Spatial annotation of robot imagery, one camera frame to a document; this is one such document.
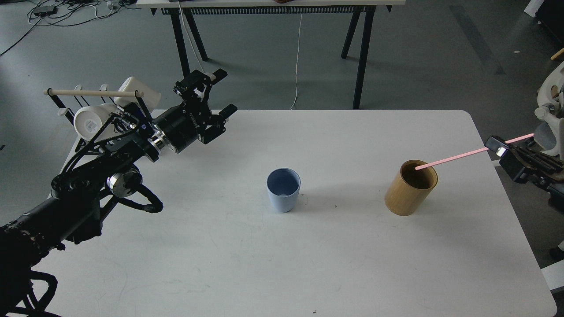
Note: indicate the background black-legged table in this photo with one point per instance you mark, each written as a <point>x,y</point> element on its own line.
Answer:
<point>272,26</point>

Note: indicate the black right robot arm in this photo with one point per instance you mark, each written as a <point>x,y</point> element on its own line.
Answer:
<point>555,189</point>

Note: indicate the black wire cup rack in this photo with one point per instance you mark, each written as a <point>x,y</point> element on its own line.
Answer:
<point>70,105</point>

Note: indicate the bamboo cylinder holder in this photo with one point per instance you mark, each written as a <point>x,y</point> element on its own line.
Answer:
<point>410,188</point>

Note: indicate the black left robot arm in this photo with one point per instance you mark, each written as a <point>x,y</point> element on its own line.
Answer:
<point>98,177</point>

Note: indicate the blue plastic cup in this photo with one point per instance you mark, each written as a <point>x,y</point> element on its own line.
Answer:
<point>283,187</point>

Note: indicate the white equipment at right edge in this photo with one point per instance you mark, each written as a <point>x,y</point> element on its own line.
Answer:
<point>550,133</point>

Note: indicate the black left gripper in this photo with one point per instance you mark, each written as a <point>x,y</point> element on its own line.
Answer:
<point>190,121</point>

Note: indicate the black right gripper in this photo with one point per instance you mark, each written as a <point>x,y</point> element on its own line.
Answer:
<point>520,162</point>

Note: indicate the wooden rack dowel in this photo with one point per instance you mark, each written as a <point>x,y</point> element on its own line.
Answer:
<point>60,92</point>

